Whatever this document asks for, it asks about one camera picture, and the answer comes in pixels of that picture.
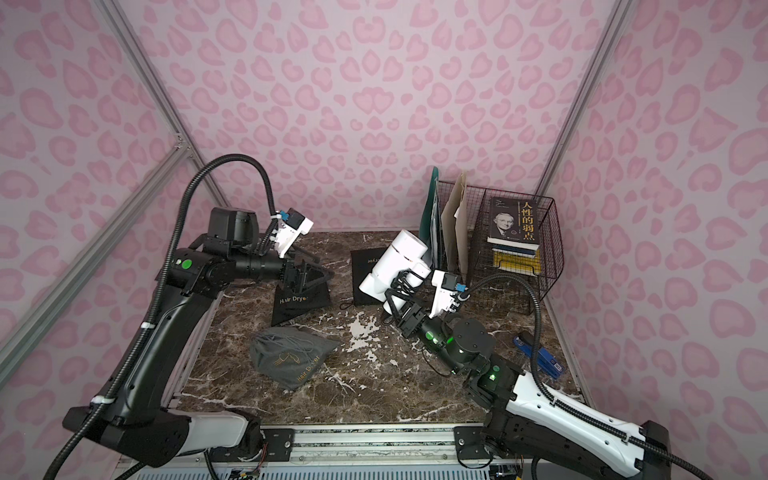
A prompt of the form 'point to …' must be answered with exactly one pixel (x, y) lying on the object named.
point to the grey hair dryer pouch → (288, 355)
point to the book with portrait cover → (514, 223)
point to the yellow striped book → (525, 264)
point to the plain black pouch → (290, 306)
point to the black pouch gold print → (363, 263)
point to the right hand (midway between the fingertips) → (387, 297)
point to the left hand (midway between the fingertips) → (325, 267)
